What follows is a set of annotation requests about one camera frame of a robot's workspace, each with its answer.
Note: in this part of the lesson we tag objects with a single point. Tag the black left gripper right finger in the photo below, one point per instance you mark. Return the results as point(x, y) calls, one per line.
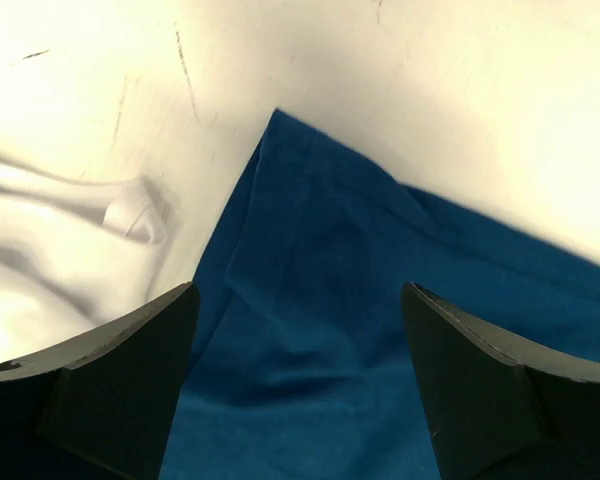
point(497, 405)

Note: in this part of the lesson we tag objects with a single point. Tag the folded white t shirt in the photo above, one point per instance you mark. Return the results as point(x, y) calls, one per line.
point(73, 256)

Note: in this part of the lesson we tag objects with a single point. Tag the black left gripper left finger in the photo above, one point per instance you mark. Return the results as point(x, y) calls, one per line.
point(99, 405)

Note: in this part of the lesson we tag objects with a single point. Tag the blue printed t shirt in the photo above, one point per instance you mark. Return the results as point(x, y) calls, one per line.
point(300, 368)

